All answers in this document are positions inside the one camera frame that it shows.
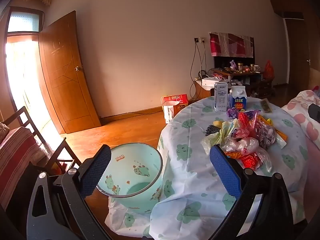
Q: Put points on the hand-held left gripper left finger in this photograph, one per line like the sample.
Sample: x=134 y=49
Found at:
x=96 y=172

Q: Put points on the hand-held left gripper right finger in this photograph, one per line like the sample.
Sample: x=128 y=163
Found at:
x=225 y=172

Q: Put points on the red orange snack wrapper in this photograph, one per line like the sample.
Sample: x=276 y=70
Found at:
x=250 y=160

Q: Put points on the pink white plastic bag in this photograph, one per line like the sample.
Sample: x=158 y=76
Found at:
x=243 y=145

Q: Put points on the green cartoon-print bin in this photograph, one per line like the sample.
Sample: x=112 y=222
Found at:
x=140 y=165

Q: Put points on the yellow sponge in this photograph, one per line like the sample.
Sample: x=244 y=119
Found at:
x=217 y=123

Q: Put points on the red plastic bag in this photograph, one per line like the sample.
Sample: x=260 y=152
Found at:
x=268 y=70
x=243 y=122

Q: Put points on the purple wrapper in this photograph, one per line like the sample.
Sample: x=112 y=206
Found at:
x=232 y=113

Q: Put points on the pink heart-print cloth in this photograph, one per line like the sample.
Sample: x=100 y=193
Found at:
x=310 y=135

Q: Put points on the green white plastic bag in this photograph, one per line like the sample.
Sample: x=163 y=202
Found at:
x=220 y=137

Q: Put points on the white cloud-print tablecloth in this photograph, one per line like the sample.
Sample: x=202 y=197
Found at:
x=190 y=155

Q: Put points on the dark wooden chair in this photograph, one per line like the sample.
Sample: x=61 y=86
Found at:
x=60 y=152

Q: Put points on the dark snack packet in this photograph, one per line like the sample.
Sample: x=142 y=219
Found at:
x=265 y=105

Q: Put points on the clear bag with purple contents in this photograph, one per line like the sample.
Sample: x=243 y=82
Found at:
x=266 y=132

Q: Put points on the dark wooden television cabinet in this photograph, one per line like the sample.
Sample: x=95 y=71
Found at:
x=262 y=85

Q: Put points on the dark wooden doorway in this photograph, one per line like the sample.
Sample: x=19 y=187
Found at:
x=297 y=52

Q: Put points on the red hanging plastic bag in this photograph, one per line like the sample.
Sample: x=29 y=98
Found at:
x=268 y=70

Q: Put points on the blue gable-top carton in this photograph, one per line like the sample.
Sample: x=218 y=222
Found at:
x=237 y=102

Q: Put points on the white mug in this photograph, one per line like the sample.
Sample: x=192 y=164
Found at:
x=256 y=68

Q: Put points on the white milk carton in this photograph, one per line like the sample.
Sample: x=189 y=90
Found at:
x=221 y=97

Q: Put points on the small brown side cabinet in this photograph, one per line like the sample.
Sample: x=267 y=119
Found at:
x=201 y=92

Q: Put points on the red striped sofa cover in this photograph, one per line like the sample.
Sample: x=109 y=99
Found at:
x=15 y=150

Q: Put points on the red and white paper bag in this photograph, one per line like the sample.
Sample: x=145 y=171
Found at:
x=178 y=100

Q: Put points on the golden jar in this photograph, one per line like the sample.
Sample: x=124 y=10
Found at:
x=240 y=67

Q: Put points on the white flat box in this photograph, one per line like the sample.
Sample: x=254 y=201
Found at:
x=212 y=81

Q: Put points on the brown wooden door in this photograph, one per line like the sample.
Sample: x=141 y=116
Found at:
x=67 y=80

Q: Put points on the black television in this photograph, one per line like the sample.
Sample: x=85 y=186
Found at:
x=222 y=61

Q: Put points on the red lace cloth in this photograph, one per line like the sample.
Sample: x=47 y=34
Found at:
x=230 y=43

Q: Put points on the transom window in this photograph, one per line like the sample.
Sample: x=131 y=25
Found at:
x=23 y=21

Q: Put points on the wall socket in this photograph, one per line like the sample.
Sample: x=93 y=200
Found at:
x=200 y=40

